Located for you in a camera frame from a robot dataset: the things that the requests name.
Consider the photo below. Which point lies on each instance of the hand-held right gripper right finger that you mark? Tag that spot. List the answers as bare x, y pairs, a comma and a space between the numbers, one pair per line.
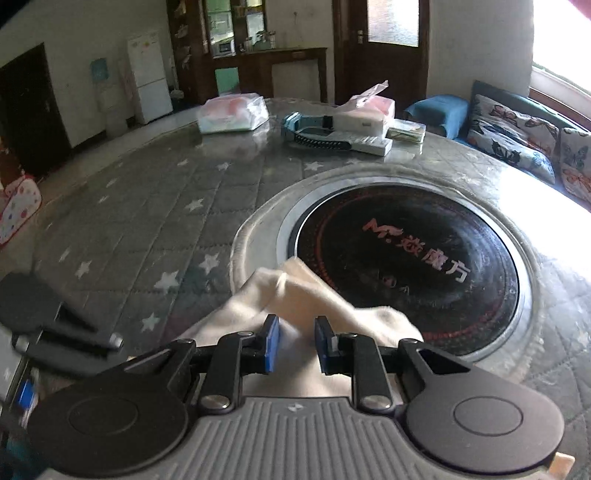
325, 346

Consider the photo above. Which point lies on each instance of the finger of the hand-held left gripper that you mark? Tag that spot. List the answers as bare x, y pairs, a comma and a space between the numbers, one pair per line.
83, 339

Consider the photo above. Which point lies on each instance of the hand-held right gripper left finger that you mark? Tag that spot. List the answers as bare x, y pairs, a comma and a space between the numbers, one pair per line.
272, 346

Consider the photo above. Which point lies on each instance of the cream garment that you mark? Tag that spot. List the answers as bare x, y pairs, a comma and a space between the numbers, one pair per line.
286, 304

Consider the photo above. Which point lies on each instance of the polka dot fabric bin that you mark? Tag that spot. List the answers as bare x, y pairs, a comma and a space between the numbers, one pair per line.
18, 212

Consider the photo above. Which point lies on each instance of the round black induction cooktop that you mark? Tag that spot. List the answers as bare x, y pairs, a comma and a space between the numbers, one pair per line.
406, 258

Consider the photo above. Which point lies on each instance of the blue black handheld device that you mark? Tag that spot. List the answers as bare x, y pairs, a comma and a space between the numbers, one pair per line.
309, 127

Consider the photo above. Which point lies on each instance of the water dispenser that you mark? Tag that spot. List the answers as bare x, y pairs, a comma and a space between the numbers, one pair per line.
108, 97

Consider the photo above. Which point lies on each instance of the small flat box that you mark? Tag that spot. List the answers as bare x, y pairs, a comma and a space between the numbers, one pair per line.
406, 131

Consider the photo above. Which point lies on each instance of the bagged tissue pack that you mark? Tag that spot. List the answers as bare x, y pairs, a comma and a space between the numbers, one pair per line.
231, 113

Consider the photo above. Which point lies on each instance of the pink white tissue pack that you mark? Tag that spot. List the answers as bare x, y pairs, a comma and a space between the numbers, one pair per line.
364, 110

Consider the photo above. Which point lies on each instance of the white refrigerator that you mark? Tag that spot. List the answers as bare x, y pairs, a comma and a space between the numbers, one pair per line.
150, 78

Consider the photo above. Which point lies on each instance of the blue corner sofa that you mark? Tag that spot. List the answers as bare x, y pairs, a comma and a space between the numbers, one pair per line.
438, 110

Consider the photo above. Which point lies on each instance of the dark wooden sideboard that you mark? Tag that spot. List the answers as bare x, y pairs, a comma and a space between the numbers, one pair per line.
286, 69

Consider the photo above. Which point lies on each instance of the dark wooden door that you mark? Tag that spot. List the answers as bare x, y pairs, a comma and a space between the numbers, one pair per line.
388, 55

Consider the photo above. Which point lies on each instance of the tall dark display cabinet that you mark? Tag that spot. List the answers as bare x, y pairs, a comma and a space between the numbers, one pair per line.
194, 46

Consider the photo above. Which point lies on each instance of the window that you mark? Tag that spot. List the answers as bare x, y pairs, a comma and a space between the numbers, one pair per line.
563, 41

